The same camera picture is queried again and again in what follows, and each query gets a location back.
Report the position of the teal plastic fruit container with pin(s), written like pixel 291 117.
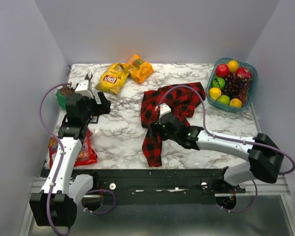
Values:
pixel 250 93

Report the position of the yellow Lays chips bag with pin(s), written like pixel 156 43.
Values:
pixel 113 79

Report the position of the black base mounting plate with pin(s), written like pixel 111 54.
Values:
pixel 160 186

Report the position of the red black plaid shirt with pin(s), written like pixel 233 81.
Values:
pixel 182 101

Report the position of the red apple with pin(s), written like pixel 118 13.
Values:
pixel 222 70

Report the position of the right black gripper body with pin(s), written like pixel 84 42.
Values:
pixel 163 134

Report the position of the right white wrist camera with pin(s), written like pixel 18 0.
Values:
pixel 162 110

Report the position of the yellow lemon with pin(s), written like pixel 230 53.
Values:
pixel 215 93

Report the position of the orange fruit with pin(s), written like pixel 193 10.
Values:
pixel 235 102
pixel 233 66

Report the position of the green bowl with brown paper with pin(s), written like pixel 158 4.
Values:
pixel 61 95

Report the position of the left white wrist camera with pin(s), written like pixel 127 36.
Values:
pixel 84 89

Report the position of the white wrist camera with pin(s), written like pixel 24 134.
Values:
pixel 162 110
pixel 84 89

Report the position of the small black brooch card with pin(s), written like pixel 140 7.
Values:
pixel 94 120

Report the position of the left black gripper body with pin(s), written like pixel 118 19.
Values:
pixel 92 108

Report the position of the red candy snack bag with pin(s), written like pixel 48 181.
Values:
pixel 86 155

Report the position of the light green lime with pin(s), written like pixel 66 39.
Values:
pixel 224 99

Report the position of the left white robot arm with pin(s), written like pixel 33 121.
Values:
pixel 56 203

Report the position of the red dragon fruit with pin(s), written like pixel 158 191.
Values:
pixel 243 72

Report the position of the orange snack bag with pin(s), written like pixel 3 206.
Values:
pixel 139 69

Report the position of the orange fruit top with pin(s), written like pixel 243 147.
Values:
pixel 233 66

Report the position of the purple grape bunch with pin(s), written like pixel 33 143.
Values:
pixel 236 87

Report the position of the orange fruit bottom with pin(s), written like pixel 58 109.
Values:
pixel 235 102

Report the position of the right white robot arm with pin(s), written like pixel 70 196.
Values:
pixel 262 157

